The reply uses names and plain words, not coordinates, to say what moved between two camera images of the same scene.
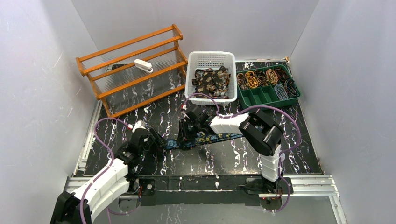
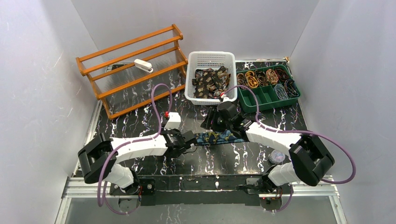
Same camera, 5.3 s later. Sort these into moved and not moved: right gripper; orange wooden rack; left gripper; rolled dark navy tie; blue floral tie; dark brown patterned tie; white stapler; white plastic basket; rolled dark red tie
Moved: right gripper; blue floral tie; left gripper
Not moved: orange wooden rack; rolled dark navy tie; dark brown patterned tie; white plastic basket; rolled dark red tie; white stapler
